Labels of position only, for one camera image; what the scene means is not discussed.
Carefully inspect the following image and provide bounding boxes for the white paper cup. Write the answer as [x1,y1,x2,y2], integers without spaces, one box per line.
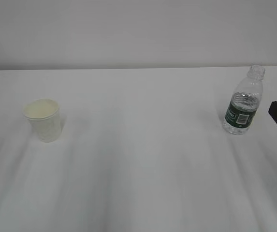
[23,99,62,143]

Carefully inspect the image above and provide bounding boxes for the clear water bottle green label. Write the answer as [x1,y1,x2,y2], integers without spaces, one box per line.
[223,65,265,135]

